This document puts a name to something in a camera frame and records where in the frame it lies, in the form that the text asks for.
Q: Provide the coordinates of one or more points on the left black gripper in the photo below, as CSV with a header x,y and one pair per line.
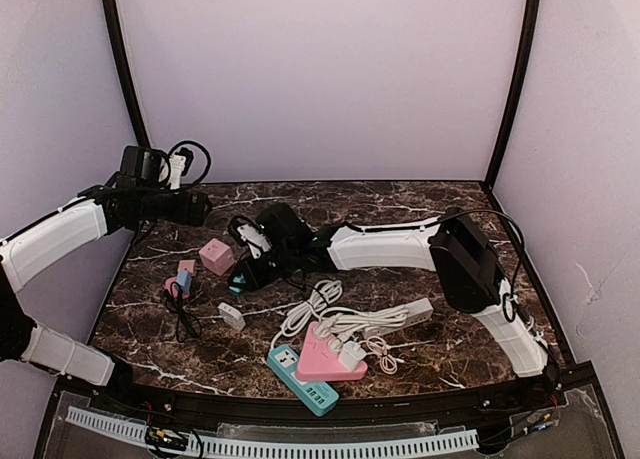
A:
x,y
195,208

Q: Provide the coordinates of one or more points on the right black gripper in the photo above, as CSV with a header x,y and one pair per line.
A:
x,y
261,267

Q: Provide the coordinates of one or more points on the pink cube socket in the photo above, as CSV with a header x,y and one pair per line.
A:
x,y
217,257

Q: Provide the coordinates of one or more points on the white cube socket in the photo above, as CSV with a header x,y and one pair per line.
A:
x,y
231,316

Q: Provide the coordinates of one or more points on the light pink charger block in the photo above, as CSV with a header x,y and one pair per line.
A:
x,y
185,273

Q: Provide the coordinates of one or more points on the pink triangular power strip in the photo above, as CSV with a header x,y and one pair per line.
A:
x,y
318,363

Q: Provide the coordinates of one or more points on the white usb charger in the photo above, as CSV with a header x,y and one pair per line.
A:
x,y
352,357

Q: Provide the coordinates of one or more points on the teal power strip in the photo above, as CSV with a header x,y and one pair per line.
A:
x,y
317,397

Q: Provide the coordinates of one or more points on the white power strip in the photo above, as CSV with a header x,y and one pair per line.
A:
x,y
397,318

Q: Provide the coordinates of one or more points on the teal charger plug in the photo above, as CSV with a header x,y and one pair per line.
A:
x,y
237,284

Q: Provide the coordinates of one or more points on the bright pink plug adapter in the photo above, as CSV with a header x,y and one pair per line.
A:
x,y
172,286

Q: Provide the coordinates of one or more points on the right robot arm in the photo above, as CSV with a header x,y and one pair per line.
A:
x,y
471,275

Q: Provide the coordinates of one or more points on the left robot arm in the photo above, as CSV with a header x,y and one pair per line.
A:
x,y
148,187

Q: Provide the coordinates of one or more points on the left circuit board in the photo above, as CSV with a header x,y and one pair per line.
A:
x,y
167,438

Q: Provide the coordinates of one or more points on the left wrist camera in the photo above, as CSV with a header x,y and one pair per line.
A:
x,y
180,159

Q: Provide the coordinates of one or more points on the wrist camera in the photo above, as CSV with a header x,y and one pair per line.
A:
x,y
180,159
248,234

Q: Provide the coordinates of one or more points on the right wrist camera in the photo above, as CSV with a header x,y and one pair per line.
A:
x,y
248,234

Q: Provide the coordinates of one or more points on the white slotted cable duct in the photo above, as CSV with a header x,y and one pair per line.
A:
x,y
239,442

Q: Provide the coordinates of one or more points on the left black frame post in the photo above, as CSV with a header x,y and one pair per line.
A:
x,y
128,89

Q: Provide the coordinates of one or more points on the black frame post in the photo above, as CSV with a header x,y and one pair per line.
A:
x,y
128,89
525,44

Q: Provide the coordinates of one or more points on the right black frame post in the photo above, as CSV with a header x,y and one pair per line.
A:
x,y
525,44

